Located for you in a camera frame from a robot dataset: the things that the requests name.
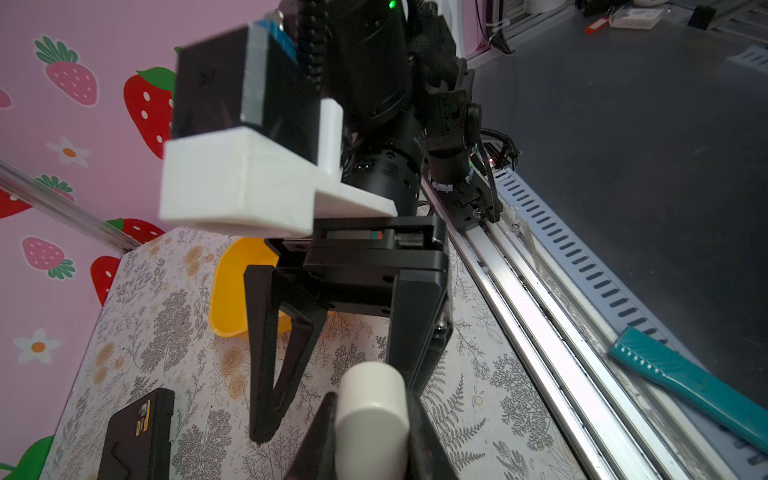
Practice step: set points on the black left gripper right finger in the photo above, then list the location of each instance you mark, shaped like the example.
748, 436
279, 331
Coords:
426, 456

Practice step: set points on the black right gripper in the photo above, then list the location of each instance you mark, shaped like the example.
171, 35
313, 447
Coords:
391, 267

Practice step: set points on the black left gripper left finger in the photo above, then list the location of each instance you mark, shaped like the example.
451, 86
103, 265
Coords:
315, 457

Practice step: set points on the beige staple box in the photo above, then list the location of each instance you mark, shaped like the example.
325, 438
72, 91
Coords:
371, 424

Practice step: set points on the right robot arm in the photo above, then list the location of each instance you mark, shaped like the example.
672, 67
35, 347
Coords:
407, 97

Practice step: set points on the yellow plastic tray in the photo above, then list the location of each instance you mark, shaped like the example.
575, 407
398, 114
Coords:
227, 312

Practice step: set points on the black flat tool case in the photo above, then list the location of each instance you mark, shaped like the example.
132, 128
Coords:
137, 443

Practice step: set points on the teal plastic tool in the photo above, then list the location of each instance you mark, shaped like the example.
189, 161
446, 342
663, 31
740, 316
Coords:
669, 369

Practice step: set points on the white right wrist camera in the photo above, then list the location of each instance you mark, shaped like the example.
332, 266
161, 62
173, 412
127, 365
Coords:
255, 150

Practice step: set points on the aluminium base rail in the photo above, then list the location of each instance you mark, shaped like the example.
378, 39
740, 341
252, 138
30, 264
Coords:
607, 433

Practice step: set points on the grey slotted cable duct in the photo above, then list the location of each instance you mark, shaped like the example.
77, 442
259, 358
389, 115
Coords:
619, 307

